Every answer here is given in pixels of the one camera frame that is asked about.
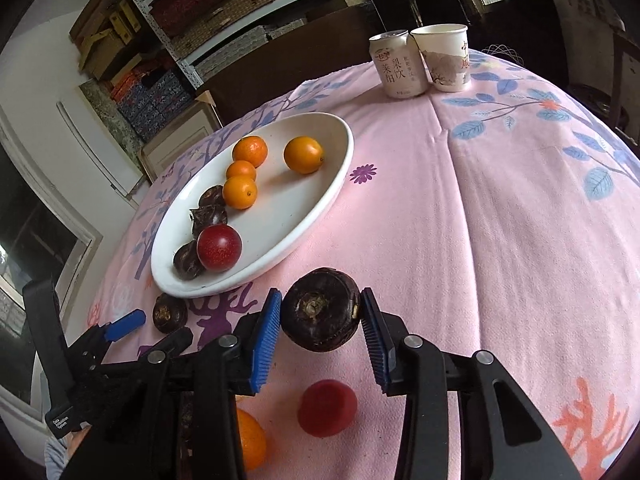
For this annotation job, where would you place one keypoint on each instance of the small mandarin orange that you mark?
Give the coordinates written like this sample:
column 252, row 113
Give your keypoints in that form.
column 241, row 169

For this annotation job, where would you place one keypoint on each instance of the stack of blue patterned boxes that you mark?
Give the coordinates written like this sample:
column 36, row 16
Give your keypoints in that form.
column 150, row 105

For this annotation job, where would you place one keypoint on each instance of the orange-yellow passion fruit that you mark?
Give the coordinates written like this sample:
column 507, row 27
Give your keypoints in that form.
column 303, row 155

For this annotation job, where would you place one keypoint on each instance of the pink deer print tablecloth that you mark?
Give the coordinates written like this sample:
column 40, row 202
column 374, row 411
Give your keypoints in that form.
column 475, row 260

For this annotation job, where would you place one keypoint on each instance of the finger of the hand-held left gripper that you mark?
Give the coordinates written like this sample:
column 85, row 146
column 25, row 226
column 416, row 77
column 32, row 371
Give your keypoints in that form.
column 125, row 323
column 172, row 340

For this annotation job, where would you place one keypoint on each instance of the black glossy panel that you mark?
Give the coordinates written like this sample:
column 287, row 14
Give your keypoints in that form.
column 500, row 15

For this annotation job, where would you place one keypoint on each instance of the dark brown wooden board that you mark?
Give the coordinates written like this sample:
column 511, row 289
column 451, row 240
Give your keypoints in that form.
column 300, row 55

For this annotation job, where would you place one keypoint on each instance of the beige picture frame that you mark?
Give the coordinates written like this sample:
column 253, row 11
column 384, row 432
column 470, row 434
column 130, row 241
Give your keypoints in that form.
column 175, row 145

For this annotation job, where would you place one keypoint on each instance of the white paper cup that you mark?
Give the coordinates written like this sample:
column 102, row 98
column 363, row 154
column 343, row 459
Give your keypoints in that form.
column 445, row 60

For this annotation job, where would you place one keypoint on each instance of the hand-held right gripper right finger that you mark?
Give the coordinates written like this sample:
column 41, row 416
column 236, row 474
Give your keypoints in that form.
column 377, row 345

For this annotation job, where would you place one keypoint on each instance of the person's left forearm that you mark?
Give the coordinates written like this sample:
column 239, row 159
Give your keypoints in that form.
column 60, row 455

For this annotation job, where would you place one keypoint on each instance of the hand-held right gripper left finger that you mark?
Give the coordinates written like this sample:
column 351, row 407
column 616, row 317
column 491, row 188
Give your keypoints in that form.
column 265, row 340

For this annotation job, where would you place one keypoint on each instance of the shelf of patterned boxes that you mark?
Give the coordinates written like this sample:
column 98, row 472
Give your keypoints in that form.
column 215, row 15

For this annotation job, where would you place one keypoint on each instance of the white oval plate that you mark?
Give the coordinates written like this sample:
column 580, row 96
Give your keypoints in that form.
column 290, row 210

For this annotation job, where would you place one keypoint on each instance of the red passion fruit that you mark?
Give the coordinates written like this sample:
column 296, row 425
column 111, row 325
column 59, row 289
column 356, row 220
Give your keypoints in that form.
column 219, row 248
column 327, row 406

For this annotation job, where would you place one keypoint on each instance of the grey marble slab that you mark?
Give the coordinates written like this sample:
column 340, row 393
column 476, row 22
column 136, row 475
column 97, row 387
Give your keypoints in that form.
column 107, row 115

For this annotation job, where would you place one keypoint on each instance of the white drink can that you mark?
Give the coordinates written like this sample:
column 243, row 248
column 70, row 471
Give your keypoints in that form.
column 397, row 70

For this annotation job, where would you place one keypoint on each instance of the dark round stool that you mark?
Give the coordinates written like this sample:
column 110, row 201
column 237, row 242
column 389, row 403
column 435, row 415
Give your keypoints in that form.
column 597, row 97

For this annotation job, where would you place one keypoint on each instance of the large dark water chestnut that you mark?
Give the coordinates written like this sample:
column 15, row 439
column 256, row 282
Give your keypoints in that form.
column 320, row 310

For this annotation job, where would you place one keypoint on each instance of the white window frame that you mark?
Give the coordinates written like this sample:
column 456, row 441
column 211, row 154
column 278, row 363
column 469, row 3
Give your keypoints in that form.
column 60, row 210

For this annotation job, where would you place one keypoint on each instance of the white leaning board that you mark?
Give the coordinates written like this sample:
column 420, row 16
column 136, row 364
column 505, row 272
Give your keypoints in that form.
column 100, row 150

